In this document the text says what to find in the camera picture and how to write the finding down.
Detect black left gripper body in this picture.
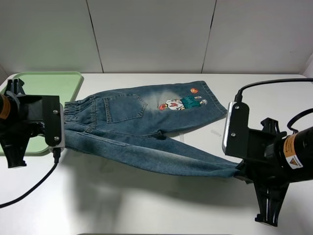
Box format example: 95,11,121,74
0,78,46,168

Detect clear tape strip right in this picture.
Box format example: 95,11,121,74
211,130,221,137

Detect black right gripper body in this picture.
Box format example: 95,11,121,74
236,117,289,219

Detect children's blue denim shorts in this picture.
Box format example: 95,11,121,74
64,81,238,178

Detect left camera black cable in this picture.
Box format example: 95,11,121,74
0,146,62,209

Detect right camera black cable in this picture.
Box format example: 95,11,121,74
234,78,313,102

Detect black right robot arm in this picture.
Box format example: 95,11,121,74
236,109,313,227

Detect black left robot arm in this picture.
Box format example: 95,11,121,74
0,78,45,168

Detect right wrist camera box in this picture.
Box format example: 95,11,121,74
222,101,249,159

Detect camera black cable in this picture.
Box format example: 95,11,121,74
0,146,62,209
234,78,313,102

